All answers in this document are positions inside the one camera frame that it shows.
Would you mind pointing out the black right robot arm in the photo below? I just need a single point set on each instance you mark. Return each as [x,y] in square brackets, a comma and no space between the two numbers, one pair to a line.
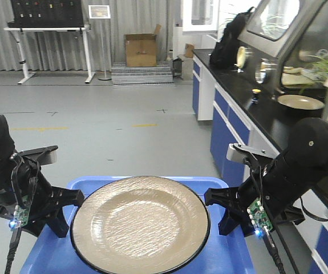
[306,151]

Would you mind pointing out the open cardboard box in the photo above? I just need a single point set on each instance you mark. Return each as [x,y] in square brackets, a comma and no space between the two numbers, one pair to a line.
[141,49]

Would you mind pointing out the small cardboard box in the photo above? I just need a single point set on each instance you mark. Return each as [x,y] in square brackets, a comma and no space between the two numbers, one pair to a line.
[188,53]

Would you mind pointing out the steel fume hood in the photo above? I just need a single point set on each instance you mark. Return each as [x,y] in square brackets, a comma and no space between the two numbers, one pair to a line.
[286,46]

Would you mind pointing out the blue plastic tray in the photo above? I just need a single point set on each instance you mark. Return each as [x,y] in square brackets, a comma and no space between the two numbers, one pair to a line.
[220,254]

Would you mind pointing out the small yellow black knob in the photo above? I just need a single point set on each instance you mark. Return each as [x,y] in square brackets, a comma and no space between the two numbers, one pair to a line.
[255,95]

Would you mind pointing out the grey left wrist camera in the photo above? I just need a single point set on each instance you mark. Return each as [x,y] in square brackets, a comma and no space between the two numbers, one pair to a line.
[43,155]

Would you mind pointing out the beige plate on counter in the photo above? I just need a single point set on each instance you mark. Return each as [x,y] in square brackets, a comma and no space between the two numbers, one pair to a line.
[300,102]

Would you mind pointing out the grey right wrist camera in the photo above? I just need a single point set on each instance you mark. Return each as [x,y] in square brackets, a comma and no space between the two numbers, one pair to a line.
[238,152]

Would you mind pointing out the sign on white stand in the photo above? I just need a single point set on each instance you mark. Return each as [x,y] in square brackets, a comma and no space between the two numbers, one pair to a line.
[101,12]

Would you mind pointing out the black pegboard panel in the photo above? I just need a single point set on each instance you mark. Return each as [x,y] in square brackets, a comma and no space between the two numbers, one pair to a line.
[47,13]

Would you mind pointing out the black backpack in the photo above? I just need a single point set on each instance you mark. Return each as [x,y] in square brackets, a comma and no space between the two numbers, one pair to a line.
[224,54]

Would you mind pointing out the green circuit board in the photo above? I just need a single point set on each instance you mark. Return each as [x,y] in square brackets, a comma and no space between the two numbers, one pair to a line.
[20,215]
[258,217]

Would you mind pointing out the white standing desk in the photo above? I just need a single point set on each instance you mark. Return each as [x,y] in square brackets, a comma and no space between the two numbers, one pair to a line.
[55,47]

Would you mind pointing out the metal grate platform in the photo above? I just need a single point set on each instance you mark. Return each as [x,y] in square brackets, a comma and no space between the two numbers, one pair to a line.
[122,75]

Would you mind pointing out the beige plate with black rim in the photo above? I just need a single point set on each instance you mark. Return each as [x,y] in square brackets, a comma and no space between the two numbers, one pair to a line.
[142,224]

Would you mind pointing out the cream round dish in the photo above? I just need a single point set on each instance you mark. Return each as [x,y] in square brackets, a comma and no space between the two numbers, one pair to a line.
[242,54]

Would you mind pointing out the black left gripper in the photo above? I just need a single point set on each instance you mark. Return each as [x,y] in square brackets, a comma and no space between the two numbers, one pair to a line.
[21,176]

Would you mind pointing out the green right circuit board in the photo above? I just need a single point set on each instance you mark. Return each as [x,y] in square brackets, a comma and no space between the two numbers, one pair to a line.
[258,217]

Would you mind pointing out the blue white lab cabinet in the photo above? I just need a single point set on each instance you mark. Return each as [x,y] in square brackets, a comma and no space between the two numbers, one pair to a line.
[264,125]

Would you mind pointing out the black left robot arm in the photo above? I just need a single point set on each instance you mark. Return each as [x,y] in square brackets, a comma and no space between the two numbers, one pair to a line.
[27,199]

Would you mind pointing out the green left circuit board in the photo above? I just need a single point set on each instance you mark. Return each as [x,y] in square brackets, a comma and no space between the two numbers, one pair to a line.
[20,215]

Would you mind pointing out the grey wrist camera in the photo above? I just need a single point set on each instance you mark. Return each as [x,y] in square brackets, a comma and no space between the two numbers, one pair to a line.
[238,152]
[43,155]

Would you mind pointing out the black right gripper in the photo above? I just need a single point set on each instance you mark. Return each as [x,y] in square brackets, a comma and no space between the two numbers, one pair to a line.
[277,191]

